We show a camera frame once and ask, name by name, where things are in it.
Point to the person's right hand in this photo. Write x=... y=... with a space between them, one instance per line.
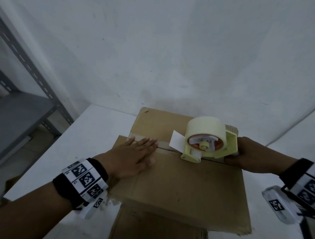
x=258 y=157

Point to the person's left hand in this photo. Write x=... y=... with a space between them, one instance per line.
x=125 y=160

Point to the person's right thumb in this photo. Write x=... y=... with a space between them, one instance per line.
x=233 y=161

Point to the person's left middle finger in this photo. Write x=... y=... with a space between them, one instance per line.
x=150 y=144

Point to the person's left thumb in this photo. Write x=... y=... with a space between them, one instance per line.
x=147 y=164

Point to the person's left little finger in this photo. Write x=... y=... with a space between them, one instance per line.
x=130 y=140

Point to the yellow tape dispenser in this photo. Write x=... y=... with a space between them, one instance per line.
x=228 y=145

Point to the brown cardboard box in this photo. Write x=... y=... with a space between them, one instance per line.
x=187 y=187

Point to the person's left forearm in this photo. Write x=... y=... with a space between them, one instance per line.
x=32 y=216

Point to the clear packing tape roll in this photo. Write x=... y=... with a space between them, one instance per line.
x=204 y=126

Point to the flat cardboard sheet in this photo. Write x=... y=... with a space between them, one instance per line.
x=147 y=225

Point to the black wristband with marker tiles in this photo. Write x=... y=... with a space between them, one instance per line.
x=82 y=181
x=301 y=181

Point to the grey metal shelf rack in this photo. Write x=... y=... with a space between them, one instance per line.
x=22 y=110

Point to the white wrist camera unit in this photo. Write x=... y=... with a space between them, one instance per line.
x=280 y=204
x=92 y=208

